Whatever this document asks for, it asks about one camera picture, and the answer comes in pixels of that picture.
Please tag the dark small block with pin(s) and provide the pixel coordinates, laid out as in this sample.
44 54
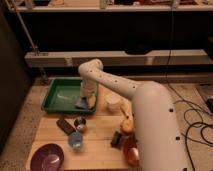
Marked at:
116 139

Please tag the orange bowl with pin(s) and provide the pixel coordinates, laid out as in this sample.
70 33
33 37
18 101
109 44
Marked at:
130 151

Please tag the purple bowl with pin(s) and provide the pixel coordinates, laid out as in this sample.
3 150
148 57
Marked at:
48 157

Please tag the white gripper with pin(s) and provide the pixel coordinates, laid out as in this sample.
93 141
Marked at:
87 89

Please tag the blue glass cup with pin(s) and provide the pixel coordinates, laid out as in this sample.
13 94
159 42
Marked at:
75 140

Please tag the green plastic tray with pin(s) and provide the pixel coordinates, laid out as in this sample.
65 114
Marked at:
62 95

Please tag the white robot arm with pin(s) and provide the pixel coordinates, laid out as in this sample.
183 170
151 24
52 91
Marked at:
155 121

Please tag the dark brown rectangular bar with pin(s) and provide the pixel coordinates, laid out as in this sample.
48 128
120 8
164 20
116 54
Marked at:
65 126

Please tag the white plastic cup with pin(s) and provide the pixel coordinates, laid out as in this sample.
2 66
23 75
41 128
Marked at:
113 102

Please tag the yellow round fruit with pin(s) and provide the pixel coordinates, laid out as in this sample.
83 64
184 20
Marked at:
127 126

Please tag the small metal cup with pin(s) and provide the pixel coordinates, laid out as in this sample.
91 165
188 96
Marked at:
80 124

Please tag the wooden shelf rack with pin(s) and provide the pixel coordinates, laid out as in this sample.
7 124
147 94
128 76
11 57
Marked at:
155 45

